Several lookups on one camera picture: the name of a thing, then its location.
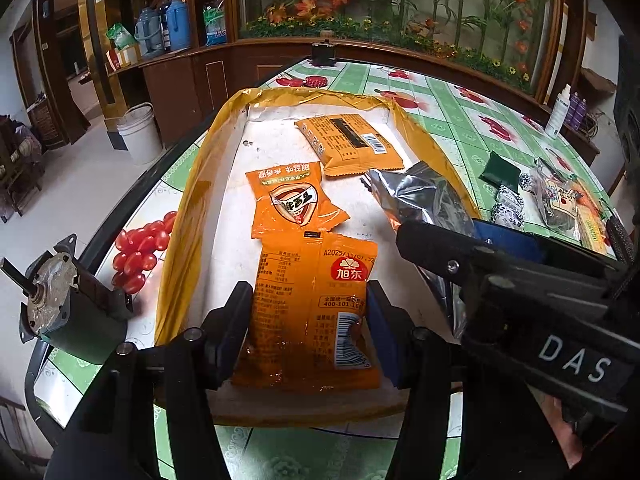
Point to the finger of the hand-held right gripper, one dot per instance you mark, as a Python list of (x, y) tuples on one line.
[(507, 240), (440, 250)]

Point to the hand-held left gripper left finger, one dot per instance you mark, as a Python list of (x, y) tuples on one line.
[(234, 325)]

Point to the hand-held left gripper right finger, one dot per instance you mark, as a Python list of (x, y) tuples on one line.
[(385, 330)]

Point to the silver foil snack packet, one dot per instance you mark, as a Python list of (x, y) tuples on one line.
[(415, 195)]

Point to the small blue white packet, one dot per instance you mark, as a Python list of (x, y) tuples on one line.
[(505, 216), (525, 180)]

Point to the orange snack packet red logo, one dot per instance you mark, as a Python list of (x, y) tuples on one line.
[(310, 310)]

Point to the yellow cardboard box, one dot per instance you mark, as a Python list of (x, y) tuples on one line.
[(225, 240)]

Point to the small black-white patterned packet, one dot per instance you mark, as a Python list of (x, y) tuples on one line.
[(510, 196)]

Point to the clear packet dark snack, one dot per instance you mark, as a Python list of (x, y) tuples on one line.
[(552, 200)]

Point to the dark green packet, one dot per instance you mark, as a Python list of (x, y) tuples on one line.
[(500, 167)]

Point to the orange snack packet bowl print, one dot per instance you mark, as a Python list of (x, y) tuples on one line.
[(295, 202)]

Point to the white spray bottle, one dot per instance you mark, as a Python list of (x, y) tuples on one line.
[(557, 112)]

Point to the flat orange snack packet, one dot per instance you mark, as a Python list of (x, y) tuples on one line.
[(350, 142)]

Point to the purple bottle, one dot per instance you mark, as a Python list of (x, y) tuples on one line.
[(576, 110)]

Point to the grey geared motor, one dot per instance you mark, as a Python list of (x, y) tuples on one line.
[(55, 305)]

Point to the white plastic bucket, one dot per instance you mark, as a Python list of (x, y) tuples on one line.
[(137, 132)]

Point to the wooden cabinet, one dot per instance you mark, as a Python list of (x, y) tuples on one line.
[(210, 80)]

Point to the artificial flower glass display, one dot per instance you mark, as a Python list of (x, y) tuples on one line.
[(400, 5)]

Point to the wooden chair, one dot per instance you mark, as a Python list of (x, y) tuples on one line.
[(15, 170)]

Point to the wicker basket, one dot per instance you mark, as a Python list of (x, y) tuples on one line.
[(47, 121)]

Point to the red white carton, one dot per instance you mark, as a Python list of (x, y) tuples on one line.
[(124, 57)]

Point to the plastic water bottle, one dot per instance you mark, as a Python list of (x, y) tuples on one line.
[(215, 24)]

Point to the grey blue thermos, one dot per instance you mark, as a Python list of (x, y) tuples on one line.
[(150, 35)]

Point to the green bag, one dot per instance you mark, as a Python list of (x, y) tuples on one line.
[(120, 37)]

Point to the golden pillar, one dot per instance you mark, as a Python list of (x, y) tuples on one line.
[(95, 25)]

